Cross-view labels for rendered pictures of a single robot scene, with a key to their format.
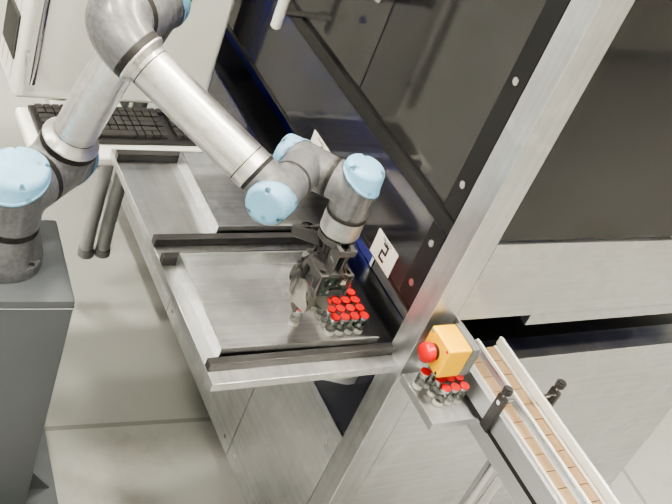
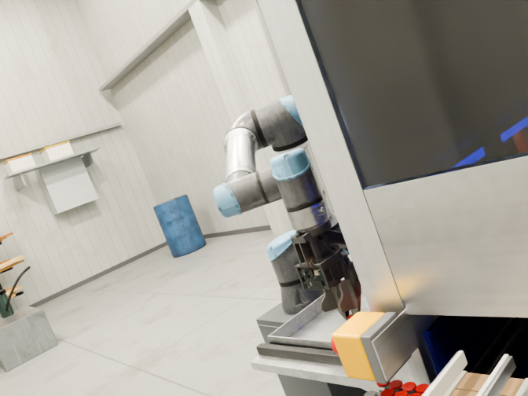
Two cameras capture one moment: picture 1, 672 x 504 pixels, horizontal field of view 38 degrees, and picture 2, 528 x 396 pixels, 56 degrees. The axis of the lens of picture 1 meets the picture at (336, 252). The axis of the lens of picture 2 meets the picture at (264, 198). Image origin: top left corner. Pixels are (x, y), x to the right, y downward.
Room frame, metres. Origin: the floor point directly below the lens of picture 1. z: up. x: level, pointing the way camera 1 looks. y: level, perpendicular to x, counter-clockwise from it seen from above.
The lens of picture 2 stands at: (1.39, -0.95, 1.32)
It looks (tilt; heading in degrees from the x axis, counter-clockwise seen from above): 6 degrees down; 89
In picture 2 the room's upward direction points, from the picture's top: 21 degrees counter-clockwise
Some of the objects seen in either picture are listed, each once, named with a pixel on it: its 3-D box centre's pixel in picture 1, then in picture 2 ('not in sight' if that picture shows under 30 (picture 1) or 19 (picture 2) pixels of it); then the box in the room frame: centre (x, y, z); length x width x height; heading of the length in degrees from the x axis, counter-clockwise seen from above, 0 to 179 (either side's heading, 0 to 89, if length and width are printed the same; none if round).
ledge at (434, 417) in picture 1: (444, 398); not in sight; (1.49, -0.31, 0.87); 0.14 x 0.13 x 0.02; 129
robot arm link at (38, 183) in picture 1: (16, 189); (289, 254); (1.44, 0.60, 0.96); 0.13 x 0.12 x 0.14; 172
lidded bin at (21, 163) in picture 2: not in sight; (20, 164); (-2.13, 7.80, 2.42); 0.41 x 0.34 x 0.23; 35
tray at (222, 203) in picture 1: (266, 194); not in sight; (1.86, 0.20, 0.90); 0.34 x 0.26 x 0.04; 129
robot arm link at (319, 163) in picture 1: (302, 167); (288, 177); (1.48, 0.11, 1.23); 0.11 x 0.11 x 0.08; 82
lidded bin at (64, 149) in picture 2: not in sight; (57, 152); (-1.59, 8.18, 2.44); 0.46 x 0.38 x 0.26; 35
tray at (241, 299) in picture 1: (277, 301); (361, 317); (1.52, 0.07, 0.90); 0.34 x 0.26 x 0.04; 129
